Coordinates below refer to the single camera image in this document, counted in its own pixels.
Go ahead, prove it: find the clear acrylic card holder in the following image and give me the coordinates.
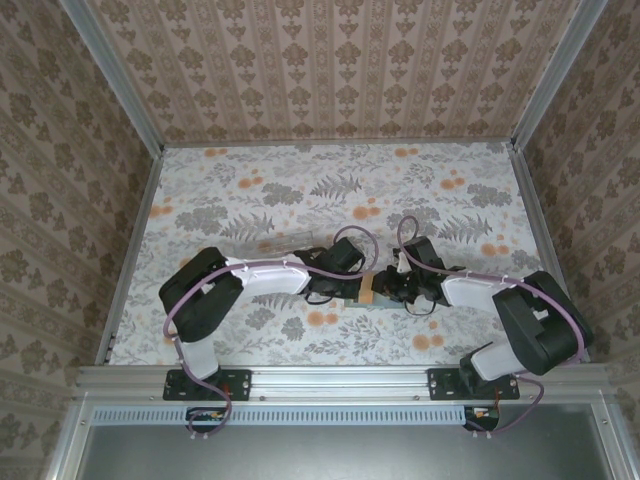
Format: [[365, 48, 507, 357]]
[[231, 228, 316, 259]]

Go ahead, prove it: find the small circuit board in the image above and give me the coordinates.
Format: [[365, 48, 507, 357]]
[[464, 405, 501, 432], [187, 407, 226, 435]]

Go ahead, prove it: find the grey metal panel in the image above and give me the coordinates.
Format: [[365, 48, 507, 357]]
[[79, 423, 614, 480]]

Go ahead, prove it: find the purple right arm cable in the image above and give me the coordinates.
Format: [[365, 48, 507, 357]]
[[396, 214, 595, 444]]

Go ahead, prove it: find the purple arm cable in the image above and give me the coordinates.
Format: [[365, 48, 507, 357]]
[[396, 214, 595, 444], [163, 225, 379, 444]]

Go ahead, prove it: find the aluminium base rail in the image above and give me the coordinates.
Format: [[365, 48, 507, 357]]
[[74, 363, 619, 404]]

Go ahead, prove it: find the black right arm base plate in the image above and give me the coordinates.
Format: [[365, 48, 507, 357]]
[[427, 367, 521, 402]]

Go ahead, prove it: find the grey slotted cable duct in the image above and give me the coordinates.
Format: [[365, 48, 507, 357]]
[[91, 404, 470, 427]]

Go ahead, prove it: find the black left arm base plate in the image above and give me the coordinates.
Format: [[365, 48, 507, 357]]
[[163, 368, 253, 402]]

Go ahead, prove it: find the aluminium table side rail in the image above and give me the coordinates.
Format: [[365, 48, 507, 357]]
[[508, 142, 555, 282], [94, 147, 166, 366]]

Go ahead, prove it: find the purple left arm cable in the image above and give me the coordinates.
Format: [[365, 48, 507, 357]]
[[163, 225, 379, 444]]

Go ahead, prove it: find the aluminium frame post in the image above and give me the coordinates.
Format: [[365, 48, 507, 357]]
[[508, 0, 609, 151], [58, 0, 167, 155]]

